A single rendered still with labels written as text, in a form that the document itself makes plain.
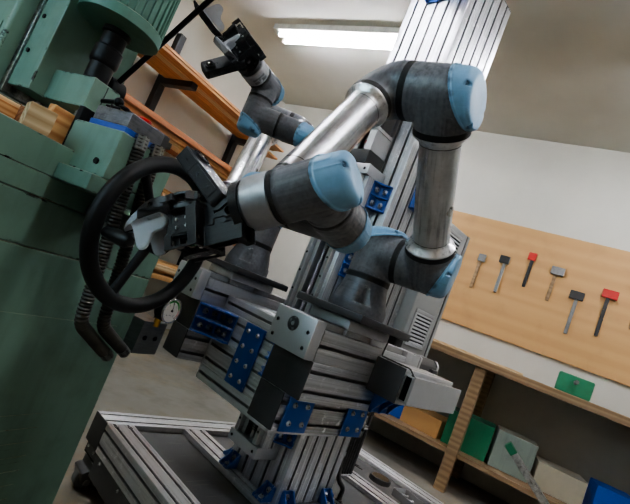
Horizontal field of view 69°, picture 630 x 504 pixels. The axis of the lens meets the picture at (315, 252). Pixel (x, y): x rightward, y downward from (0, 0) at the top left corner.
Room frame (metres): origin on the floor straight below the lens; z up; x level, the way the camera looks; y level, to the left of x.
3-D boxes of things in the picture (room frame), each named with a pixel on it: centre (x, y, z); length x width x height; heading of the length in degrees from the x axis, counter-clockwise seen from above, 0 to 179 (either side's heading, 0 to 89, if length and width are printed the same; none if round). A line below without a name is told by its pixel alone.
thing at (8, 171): (0.95, 0.53, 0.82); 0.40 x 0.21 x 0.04; 154
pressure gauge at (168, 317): (1.12, 0.28, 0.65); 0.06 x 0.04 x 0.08; 154
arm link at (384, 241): (1.18, -0.16, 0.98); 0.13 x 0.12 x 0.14; 61
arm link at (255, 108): (1.32, 0.30, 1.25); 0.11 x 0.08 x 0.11; 93
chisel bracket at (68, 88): (0.99, 0.60, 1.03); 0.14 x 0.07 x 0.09; 64
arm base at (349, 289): (1.18, -0.15, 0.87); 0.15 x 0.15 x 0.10
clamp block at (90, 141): (0.88, 0.42, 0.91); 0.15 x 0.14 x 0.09; 154
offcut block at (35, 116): (0.78, 0.53, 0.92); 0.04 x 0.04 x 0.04; 44
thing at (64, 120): (0.95, 0.51, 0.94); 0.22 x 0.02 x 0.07; 154
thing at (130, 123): (0.88, 0.41, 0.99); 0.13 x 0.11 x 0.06; 154
